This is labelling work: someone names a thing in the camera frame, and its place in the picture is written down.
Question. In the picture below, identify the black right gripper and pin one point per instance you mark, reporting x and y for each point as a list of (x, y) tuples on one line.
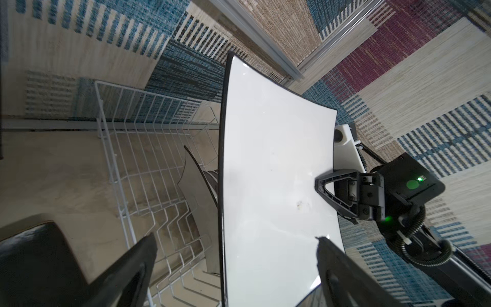
[(354, 195)]

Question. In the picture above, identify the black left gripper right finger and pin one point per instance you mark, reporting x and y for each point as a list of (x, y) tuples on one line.
[(344, 283)]

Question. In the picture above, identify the white wire dish rack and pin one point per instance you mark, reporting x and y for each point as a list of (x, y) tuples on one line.
[(146, 137)]

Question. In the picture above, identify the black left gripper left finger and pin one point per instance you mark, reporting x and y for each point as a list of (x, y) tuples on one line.
[(127, 281)]

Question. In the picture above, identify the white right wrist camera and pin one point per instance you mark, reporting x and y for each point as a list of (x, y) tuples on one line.
[(346, 153)]

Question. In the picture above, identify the black square plate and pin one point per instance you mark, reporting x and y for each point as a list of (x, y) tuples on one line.
[(38, 266)]

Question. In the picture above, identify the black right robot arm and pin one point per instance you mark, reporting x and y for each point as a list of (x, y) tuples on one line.
[(394, 196)]

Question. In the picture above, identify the white square plate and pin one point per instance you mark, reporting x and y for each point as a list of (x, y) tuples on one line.
[(203, 205), (273, 144)]

